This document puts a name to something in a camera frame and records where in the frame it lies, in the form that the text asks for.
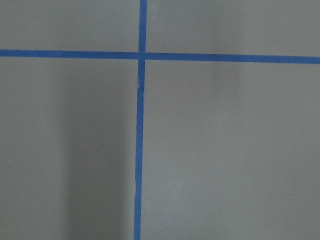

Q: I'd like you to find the vertical blue tape strip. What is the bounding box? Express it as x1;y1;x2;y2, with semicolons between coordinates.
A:
133;0;148;240

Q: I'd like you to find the horizontal blue tape strip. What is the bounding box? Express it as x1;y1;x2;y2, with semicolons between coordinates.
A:
0;49;320;65

